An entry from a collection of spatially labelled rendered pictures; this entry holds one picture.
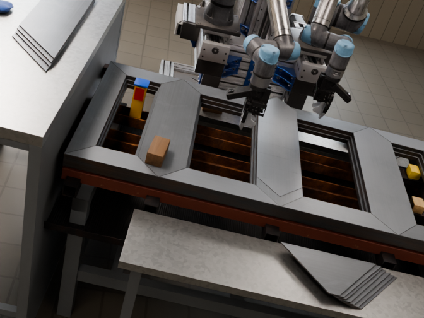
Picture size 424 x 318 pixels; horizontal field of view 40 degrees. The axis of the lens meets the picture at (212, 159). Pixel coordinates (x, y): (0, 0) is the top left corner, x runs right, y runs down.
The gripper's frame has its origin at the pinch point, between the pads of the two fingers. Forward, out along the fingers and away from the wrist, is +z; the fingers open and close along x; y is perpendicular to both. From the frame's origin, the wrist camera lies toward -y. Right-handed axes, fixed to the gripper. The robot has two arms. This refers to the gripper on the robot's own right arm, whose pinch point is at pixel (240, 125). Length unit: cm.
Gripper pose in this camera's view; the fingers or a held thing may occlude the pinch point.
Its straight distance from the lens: 235.5
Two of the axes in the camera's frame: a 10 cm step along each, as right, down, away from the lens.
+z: -2.4, 7.9, 5.7
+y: 9.7, 2.4, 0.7
